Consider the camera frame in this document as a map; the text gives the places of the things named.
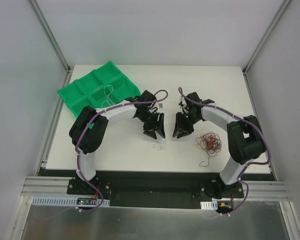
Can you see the green compartment tray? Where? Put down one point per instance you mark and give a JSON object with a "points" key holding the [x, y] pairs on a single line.
{"points": [[101, 88]]}

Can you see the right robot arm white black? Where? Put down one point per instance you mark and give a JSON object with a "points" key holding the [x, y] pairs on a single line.
{"points": [[244, 136]]}

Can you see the aluminium frame post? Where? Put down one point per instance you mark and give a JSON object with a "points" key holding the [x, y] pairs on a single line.
{"points": [[271, 27], [49, 34]]}

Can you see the right aluminium frame post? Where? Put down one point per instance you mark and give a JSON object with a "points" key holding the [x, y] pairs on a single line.
{"points": [[271, 27]]}

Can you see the white cable duct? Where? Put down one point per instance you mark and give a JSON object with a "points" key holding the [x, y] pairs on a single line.
{"points": [[209, 205], [69, 201]]}

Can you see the right white cable duct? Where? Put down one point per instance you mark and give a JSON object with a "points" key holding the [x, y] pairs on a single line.
{"points": [[209, 205]]}

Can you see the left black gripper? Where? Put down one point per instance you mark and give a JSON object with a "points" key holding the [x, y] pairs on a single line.
{"points": [[153, 124]]}

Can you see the left aluminium frame post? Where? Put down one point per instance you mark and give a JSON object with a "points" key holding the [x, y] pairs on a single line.
{"points": [[49, 34]]}

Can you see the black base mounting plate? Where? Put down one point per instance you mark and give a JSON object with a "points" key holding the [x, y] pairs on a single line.
{"points": [[172, 190]]}

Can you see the left white cable duct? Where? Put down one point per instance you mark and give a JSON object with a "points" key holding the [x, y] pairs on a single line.
{"points": [[69, 201]]}

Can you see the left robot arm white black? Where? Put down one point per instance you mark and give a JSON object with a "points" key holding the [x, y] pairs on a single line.
{"points": [[89, 128]]}

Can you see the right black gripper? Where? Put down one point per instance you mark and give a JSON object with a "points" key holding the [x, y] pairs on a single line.
{"points": [[182, 122]]}

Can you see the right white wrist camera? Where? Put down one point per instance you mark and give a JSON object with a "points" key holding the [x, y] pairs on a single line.
{"points": [[181, 104]]}

